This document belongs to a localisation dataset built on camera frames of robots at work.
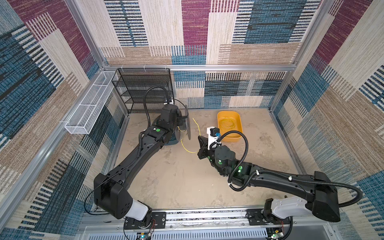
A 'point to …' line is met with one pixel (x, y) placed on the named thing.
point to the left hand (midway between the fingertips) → (176, 110)
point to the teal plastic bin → (172, 141)
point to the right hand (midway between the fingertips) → (198, 140)
